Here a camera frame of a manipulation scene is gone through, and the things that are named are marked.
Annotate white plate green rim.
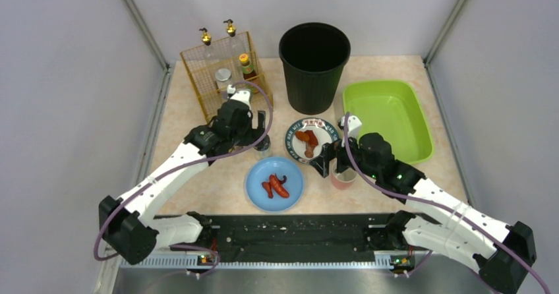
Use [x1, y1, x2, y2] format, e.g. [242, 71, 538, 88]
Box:
[284, 117, 339, 164]

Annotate silver lid spice jar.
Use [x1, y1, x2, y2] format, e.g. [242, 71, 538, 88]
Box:
[214, 68, 232, 99]

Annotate sauce bottle yellow cap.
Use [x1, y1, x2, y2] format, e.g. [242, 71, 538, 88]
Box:
[239, 53, 260, 85]

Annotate blue plastic plate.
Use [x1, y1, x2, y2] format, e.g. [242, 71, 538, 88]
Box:
[245, 157, 305, 213]

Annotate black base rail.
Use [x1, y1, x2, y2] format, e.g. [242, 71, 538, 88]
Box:
[165, 212, 464, 267]

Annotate red sausage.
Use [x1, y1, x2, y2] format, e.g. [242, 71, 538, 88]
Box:
[261, 174, 290, 199]

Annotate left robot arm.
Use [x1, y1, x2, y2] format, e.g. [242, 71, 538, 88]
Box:
[94, 83, 272, 264]

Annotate green plastic tray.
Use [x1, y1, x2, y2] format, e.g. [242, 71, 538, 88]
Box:
[342, 80, 434, 164]

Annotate roasted meat pieces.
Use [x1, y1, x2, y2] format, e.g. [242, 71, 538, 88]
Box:
[295, 130, 318, 158]

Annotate gold wire basket rack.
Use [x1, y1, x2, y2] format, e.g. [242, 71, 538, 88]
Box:
[180, 32, 274, 121]

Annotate black plastic trash bin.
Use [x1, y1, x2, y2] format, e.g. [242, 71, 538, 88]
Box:
[279, 22, 351, 115]

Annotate black lid seasoning jar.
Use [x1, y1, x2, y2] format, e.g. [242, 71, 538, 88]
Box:
[254, 135, 272, 160]

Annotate pink cup white inside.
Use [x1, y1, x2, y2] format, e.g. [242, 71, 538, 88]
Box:
[330, 168, 357, 190]

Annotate glass oil bottle gold spout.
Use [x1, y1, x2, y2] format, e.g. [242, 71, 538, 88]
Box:
[199, 27, 219, 80]

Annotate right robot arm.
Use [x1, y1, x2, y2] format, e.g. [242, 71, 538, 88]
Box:
[310, 132, 537, 293]

